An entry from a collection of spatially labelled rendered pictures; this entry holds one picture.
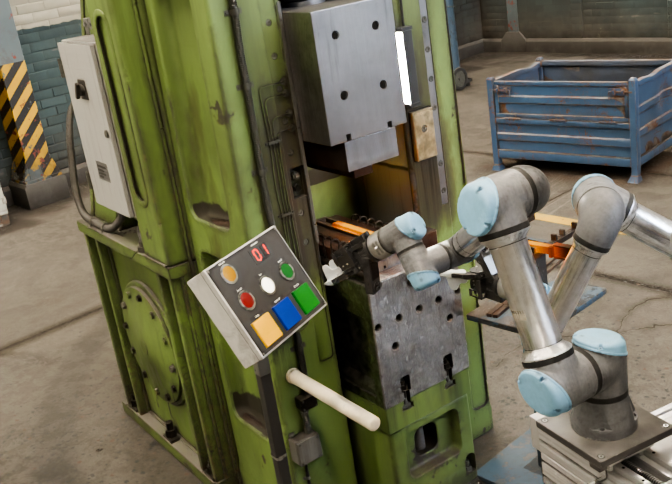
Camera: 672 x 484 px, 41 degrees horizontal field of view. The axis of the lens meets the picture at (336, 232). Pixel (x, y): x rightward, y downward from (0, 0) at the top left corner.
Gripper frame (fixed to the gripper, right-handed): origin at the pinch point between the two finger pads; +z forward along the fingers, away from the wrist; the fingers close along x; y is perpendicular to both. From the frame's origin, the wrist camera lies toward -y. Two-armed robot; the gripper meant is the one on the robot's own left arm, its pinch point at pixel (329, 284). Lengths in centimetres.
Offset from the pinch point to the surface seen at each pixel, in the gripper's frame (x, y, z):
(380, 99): -49, 36, -17
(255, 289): 14.9, 10.5, 10.4
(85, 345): -112, 28, 261
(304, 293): -0.1, 1.4, 9.7
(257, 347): 26.5, -2.1, 10.4
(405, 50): -72, 46, -22
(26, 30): -369, 294, 430
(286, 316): 11.5, -0.5, 9.6
